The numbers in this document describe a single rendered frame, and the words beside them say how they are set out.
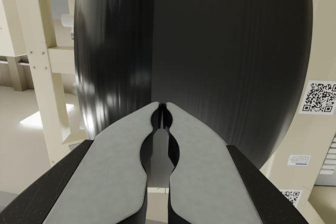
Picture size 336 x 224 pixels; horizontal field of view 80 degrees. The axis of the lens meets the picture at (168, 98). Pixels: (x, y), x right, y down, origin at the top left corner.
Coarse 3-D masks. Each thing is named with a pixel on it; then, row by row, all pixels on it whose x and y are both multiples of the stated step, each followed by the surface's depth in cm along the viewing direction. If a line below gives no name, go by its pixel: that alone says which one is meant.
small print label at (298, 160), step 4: (292, 156) 48; (296, 156) 48; (300, 156) 48; (304, 156) 48; (308, 156) 48; (288, 160) 48; (292, 160) 48; (296, 160) 48; (300, 160) 48; (304, 160) 48; (308, 160) 48; (288, 164) 49; (292, 164) 49; (296, 164) 49; (300, 164) 49; (304, 164) 49
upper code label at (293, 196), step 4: (284, 192) 52; (288, 192) 52; (292, 192) 52; (296, 192) 52; (300, 192) 52; (288, 196) 53; (292, 196) 53; (296, 196) 53; (292, 200) 53; (296, 200) 53; (296, 204) 54
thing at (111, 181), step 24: (120, 120) 10; (144, 120) 10; (96, 144) 8; (120, 144) 8; (144, 144) 9; (96, 168) 7; (120, 168) 7; (144, 168) 7; (72, 192) 6; (96, 192) 6; (120, 192) 6; (144, 192) 6; (48, 216) 6; (72, 216) 6; (96, 216) 6; (120, 216) 6; (144, 216) 7
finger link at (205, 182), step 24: (168, 120) 11; (192, 120) 10; (168, 144) 10; (192, 144) 9; (216, 144) 9; (192, 168) 7; (216, 168) 7; (168, 192) 7; (192, 192) 7; (216, 192) 7; (240, 192) 7; (168, 216) 7; (192, 216) 6; (216, 216) 6; (240, 216) 6
